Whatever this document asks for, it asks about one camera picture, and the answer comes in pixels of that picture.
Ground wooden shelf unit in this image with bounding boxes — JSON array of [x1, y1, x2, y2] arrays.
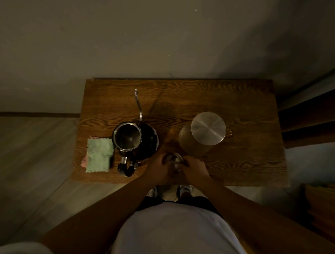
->
[[277, 89, 335, 149]]

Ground steel gooseneck kettle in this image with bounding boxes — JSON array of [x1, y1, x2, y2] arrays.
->
[[113, 88, 143, 177]]

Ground person's black shorts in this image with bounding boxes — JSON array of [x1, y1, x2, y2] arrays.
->
[[136, 196, 223, 219]]

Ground wooden crate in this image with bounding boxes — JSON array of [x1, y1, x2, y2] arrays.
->
[[304, 183, 335, 242]]

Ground person's right shoe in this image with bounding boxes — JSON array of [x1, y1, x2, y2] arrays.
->
[[176, 185, 193, 199]]

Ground green folded cloth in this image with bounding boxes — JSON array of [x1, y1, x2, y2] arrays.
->
[[85, 137, 114, 173]]

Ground wooden table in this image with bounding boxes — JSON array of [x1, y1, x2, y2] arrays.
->
[[71, 78, 290, 188]]

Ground small steel kettle lid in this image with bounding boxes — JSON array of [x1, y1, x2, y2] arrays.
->
[[163, 153, 188, 174]]

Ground person's left forearm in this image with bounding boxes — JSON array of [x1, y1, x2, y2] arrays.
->
[[37, 175, 157, 254]]

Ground person's white shirt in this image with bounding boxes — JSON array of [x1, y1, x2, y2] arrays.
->
[[111, 201, 248, 254]]

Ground pink folded cloth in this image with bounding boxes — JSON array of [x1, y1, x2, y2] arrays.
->
[[80, 136, 92, 168]]

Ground black round kettle base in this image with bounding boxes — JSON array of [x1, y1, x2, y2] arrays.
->
[[136, 122, 159, 163]]

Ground person's right forearm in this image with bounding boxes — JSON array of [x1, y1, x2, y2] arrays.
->
[[195, 176, 335, 254]]

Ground person's right hand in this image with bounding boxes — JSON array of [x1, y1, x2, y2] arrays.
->
[[181, 156, 211, 187]]

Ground person's left hand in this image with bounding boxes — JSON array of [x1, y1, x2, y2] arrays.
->
[[143, 153, 173, 186]]

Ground glass jar with steel lid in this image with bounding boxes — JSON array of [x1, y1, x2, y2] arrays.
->
[[178, 112, 234, 157]]

